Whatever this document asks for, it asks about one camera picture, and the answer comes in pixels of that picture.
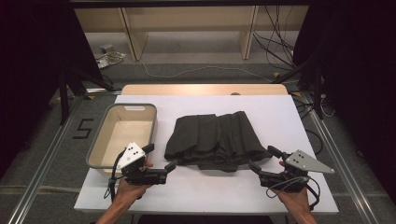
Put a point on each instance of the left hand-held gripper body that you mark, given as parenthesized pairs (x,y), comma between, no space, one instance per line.
(133,155)

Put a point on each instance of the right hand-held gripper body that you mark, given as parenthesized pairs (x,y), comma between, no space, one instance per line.
(306,161)

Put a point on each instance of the dark grey cloth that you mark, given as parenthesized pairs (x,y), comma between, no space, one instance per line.
(214,140)

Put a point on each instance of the person's left hand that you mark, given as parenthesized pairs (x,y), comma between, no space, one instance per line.
(130,190)

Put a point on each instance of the person's right hand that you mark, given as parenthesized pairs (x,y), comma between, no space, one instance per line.
(292,199)

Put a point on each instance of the grey rimmed beige basket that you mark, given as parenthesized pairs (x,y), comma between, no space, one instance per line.
(124,137)

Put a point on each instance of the white table board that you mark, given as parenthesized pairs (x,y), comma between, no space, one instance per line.
(218,193)

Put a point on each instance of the person's dark clothing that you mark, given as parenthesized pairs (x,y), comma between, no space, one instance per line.
(205,220)

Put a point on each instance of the black metal stand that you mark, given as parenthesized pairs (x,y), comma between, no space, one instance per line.
(67,93)
(316,90)

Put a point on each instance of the wooden table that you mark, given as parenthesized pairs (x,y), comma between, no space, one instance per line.
(199,89)

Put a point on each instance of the black curtain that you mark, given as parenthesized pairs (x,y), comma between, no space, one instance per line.
(358,93)
(34,77)

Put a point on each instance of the grey power adapter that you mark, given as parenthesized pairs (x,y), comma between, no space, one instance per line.
(106,48)

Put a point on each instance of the wooden shelf unit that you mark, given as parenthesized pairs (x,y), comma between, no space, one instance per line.
(186,28)

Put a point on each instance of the metal floor rail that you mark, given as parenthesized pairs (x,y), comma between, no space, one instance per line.
(342,161)
(43,161)

